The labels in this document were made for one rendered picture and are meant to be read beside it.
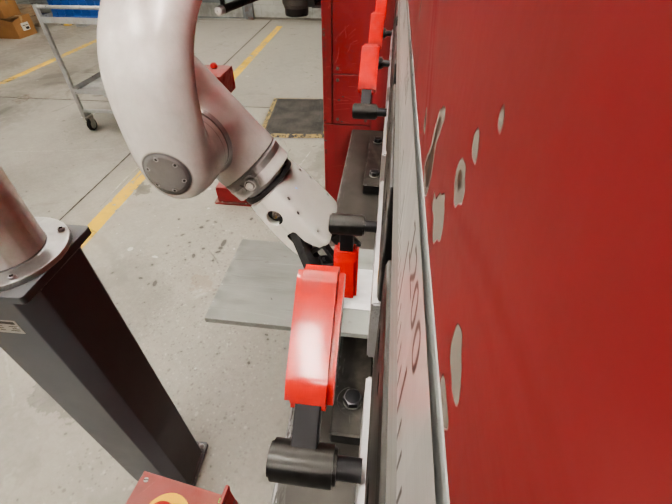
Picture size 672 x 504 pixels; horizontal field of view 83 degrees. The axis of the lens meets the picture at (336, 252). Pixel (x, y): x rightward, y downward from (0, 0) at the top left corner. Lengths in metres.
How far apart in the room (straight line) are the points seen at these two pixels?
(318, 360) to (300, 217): 0.31
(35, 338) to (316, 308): 0.73
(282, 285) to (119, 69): 0.36
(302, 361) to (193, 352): 1.66
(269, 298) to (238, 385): 1.12
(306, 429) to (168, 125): 0.28
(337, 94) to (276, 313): 0.92
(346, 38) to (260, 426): 1.36
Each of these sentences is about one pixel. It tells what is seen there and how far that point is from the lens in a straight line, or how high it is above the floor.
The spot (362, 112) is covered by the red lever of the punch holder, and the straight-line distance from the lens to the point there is 0.49.
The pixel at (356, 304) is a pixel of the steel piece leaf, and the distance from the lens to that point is 0.57.
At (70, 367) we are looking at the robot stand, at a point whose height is 0.78.
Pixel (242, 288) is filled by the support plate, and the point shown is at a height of 1.00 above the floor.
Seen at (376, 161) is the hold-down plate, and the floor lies 0.91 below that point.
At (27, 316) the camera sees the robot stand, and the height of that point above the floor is 0.94.
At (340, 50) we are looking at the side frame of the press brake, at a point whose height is 1.12.
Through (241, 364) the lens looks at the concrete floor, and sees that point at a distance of 1.74.
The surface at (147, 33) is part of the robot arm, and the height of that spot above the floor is 1.37.
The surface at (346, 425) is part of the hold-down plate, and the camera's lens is 0.58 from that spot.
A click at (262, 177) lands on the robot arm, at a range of 0.45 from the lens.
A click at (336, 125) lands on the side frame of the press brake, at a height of 0.89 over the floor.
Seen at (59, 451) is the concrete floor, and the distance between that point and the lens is 1.83.
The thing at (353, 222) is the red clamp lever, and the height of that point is 1.25.
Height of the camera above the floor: 1.44
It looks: 42 degrees down
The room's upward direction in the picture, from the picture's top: straight up
